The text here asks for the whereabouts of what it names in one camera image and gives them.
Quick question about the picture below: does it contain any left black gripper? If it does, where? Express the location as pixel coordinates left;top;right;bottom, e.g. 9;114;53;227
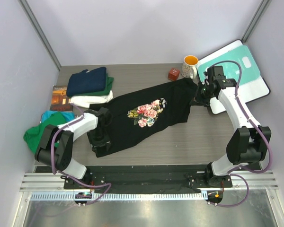
87;127;111;153

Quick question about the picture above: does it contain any teal folding template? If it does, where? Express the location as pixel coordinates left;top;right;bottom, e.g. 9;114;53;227
197;45;260;89

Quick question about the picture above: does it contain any black t shirt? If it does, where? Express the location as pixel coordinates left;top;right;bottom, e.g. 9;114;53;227
90;78;197;157

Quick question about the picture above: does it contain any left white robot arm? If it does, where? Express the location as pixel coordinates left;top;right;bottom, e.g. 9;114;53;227
35;107;112;189

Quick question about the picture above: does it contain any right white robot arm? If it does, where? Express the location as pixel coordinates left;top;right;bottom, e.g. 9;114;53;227
191;79;272;187

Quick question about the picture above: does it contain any white mug orange inside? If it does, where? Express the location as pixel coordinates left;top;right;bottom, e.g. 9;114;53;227
181;55;198;79

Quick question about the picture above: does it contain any red cube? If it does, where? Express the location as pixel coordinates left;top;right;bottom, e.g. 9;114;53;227
168;68;180;81

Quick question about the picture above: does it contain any turquoise shirt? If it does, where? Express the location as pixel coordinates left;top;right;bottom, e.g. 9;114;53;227
40;110;75;122

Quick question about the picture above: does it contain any white folded shirt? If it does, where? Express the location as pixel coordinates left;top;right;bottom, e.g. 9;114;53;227
70;91;113;108

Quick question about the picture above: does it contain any brown picture book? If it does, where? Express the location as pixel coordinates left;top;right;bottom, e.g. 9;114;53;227
50;86;73;112

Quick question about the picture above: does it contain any dark green folded shirt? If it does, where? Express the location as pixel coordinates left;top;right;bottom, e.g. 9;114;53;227
82;76;114;96

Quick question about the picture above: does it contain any navy blue folded shirt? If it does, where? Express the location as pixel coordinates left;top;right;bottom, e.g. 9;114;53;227
66;67;107;97

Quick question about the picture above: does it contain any bright green crumpled shirt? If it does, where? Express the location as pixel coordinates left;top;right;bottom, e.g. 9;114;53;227
23;112;68;154

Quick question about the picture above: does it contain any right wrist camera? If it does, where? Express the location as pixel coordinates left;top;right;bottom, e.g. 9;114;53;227
204;66;226;84

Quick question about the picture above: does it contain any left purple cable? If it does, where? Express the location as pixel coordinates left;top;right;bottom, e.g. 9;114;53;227
51;104;112;205

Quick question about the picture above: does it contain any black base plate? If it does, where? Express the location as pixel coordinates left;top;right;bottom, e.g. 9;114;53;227
63;165;233;194

